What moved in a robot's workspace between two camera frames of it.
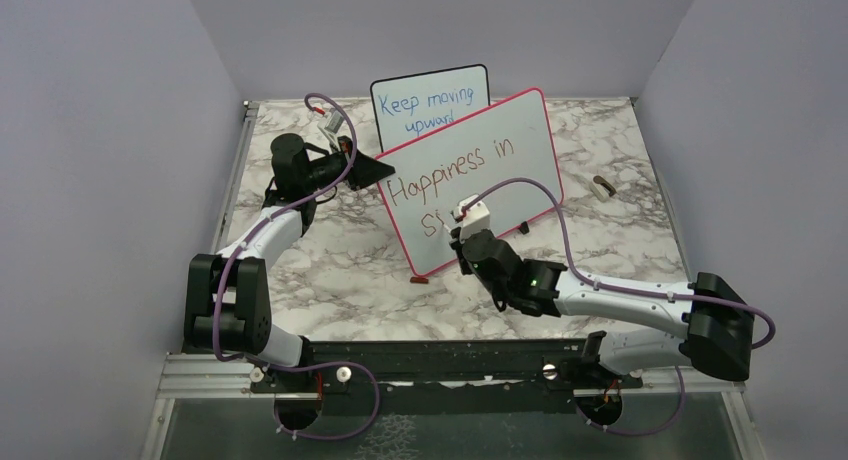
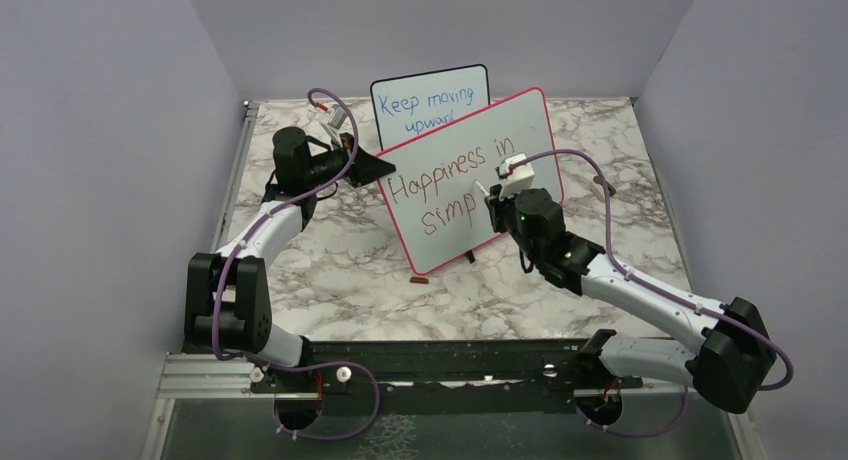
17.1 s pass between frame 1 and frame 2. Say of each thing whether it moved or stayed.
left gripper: stayed
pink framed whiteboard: stayed
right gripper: moved
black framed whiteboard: stayed
